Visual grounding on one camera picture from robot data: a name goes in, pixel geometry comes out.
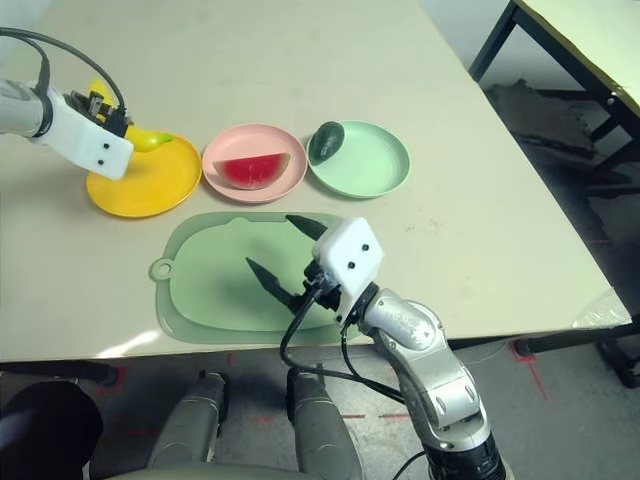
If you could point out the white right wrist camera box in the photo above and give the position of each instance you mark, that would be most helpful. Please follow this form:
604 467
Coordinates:
350 250

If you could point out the grey left robot leg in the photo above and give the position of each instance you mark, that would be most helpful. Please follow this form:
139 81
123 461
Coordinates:
192 425

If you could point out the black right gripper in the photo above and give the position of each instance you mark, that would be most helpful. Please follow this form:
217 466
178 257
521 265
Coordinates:
322 290

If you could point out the side table with black legs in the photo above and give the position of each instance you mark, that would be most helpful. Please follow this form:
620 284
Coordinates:
600 30

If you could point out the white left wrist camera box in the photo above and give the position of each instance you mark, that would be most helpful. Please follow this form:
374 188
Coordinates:
85 142

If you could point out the pink plastic plate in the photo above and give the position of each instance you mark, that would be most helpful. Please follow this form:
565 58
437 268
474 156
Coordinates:
250 140

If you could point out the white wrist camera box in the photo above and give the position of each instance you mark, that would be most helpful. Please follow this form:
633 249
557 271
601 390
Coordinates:
350 250
85 142

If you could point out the grey robot torso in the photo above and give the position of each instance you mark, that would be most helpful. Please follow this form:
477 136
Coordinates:
200 474

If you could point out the mint green plastic plate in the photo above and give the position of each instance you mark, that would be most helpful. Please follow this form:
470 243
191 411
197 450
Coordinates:
365 165

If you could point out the dark navy rounded object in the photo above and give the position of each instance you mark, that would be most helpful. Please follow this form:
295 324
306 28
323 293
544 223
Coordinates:
45 430

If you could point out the yellow toy banana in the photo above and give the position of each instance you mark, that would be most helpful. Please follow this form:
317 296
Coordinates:
142 140

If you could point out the grey right robot leg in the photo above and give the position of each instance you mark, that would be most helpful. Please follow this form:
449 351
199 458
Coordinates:
320 430

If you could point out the dark green avocado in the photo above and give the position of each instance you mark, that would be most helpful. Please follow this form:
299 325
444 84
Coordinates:
325 142

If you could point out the black foam floor mat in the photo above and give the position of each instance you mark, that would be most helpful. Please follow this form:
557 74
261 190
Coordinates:
550 120

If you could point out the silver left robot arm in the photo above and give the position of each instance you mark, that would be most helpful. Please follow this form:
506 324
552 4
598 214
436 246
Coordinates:
20 107

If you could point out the grey robot leg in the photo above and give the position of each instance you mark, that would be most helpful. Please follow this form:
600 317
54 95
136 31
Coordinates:
192 425
320 430

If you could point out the green cutting board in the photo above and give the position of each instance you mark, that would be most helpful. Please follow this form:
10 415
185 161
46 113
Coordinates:
210 280

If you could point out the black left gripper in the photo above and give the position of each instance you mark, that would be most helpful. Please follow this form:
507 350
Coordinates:
100 112

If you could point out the red watermelon slice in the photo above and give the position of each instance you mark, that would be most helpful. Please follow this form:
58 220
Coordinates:
250 172

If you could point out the black table frame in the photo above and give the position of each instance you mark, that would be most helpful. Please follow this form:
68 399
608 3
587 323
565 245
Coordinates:
50 370

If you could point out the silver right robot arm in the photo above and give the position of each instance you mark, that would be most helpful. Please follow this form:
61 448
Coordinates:
430 360

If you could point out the yellow plastic plate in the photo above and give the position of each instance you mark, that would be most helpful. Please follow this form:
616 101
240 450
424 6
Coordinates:
150 190

